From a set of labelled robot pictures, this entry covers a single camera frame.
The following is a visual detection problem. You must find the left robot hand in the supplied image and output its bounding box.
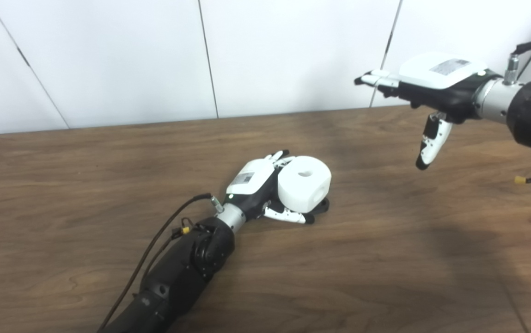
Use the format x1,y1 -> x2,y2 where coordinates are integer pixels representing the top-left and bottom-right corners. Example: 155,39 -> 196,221
224,149 -> 315,225

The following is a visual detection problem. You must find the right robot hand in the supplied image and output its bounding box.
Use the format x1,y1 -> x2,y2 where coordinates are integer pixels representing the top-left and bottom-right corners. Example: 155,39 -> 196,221
354,52 -> 501,170

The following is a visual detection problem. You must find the round white plastic piece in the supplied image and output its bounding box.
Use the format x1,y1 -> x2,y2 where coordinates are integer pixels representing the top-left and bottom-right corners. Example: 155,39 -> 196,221
277,156 -> 332,214

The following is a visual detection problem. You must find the black plastic holder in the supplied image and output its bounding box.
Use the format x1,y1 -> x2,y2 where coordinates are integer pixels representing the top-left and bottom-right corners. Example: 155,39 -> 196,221
309,198 -> 330,216

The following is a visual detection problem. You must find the thin left wire yellow connector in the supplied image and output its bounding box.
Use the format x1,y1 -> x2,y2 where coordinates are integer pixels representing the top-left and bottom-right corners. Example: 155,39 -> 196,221
140,221 -> 194,283

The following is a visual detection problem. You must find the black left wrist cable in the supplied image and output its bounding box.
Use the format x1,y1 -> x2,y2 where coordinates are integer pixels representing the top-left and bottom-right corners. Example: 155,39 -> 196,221
99,193 -> 224,331

